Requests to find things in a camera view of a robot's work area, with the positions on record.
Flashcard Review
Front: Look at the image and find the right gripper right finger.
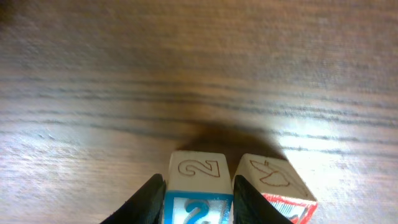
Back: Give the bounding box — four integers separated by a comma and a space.
233, 175, 292, 224

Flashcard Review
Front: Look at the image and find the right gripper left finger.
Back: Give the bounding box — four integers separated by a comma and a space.
101, 174, 166, 224

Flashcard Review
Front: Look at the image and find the red top wooden block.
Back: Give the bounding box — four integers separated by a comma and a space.
235, 153, 318, 224

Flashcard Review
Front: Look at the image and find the blue number two block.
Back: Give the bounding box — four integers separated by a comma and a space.
163, 151, 233, 224

